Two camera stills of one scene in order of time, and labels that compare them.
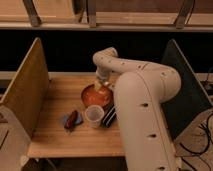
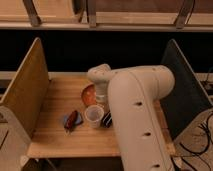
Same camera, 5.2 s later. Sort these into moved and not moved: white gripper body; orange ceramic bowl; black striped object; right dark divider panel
Moved: white gripper body
Not moved: right dark divider panel; black striped object; orange ceramic bowl
